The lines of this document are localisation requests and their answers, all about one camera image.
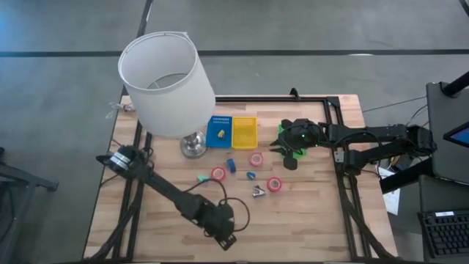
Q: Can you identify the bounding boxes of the blue plastic tray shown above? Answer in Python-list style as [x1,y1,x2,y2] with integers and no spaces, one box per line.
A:
[204,115,234,149]

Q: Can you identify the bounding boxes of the green plastic tray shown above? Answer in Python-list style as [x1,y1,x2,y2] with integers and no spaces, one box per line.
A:
[277,123,307,159]

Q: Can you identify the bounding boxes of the grey monitor housing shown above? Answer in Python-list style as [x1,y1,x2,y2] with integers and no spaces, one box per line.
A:
[426,81,469,186]

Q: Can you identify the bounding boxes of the white paper sheet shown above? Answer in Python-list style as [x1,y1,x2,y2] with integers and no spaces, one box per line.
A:
[377,166,401,216]

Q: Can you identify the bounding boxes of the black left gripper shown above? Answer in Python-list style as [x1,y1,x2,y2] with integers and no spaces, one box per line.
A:
[199,203,237,252]

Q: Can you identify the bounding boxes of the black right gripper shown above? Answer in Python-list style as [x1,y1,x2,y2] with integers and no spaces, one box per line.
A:
[270,117,325,172]

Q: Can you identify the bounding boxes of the black round pole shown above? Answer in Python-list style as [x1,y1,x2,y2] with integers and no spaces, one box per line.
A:
[441,71,469,98]

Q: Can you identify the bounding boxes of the red tape roll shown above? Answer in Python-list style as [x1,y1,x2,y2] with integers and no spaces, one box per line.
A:
[249,152,265,168]
[267,177,283,193]
[211,166,227,182]

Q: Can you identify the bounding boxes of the dark grey side desk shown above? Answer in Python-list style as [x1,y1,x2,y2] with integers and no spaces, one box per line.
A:
[417,174,469,264]

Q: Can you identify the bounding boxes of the thin black floor cable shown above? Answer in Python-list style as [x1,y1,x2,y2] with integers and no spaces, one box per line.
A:
[362,95,428,113]

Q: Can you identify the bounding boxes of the black computer keyboard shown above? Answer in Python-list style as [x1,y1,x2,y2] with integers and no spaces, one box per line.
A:
[418,210,469,260]

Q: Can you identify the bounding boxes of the black aluminium table frame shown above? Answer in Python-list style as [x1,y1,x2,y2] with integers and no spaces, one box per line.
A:
[82,95,396,263]

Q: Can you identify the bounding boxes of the black diagonal bar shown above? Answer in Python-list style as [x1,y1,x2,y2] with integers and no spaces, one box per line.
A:
[379,157,435,195]

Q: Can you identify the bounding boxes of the white cylindrical lamp shade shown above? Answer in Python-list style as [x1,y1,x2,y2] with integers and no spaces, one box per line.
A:
[117,31,216,139]

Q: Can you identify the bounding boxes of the yellow plastic tray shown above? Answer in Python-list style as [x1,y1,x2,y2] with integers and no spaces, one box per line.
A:
[231,116,259,150]

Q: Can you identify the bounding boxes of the dark metal stand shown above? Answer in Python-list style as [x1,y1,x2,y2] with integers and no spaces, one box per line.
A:
[0,146,59,264]

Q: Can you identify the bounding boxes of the clear plastic wrapper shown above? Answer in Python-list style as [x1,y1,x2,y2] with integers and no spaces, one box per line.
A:
[106,102,135,120]

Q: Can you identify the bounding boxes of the blue lit tablet screen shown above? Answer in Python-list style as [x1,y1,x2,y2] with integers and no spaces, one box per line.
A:
[443,122,469,147]

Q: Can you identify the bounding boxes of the chrome lamp base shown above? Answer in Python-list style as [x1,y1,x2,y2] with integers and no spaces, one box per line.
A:
[179,131,208,159]

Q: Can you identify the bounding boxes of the black power brick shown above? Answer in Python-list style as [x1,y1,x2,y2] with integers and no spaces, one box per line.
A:
[395,153,417,172]

